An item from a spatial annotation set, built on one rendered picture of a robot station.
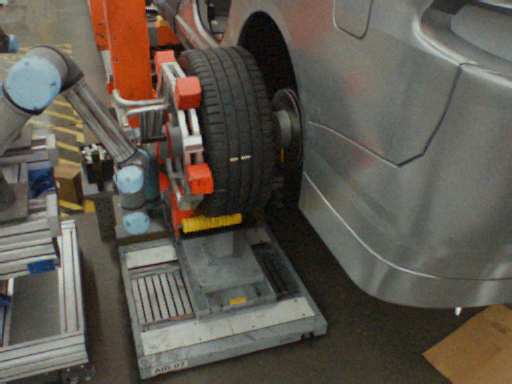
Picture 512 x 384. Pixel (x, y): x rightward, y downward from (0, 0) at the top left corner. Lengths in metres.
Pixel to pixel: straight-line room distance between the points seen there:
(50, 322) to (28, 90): 1.12
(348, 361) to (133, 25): 1.68
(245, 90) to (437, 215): 0.81
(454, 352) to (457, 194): 1.36
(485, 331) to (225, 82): 1.63
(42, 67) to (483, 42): 0.98
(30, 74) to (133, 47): 0.96
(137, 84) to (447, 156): 1.49
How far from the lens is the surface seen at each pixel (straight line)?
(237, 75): 1.72
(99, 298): 2.47
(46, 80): 1.27
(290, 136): 1.94
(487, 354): 2.45
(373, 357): 2.26
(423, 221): 1.17
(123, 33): 2.16
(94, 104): 1.45
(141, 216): 1.44
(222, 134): 1.62
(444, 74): 1.04
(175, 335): 2.15
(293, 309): 2.26
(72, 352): 2.00
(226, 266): 2.23
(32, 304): 2.23
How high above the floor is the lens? 1.72
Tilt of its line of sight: 35 degrees down
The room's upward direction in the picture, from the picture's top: straight up
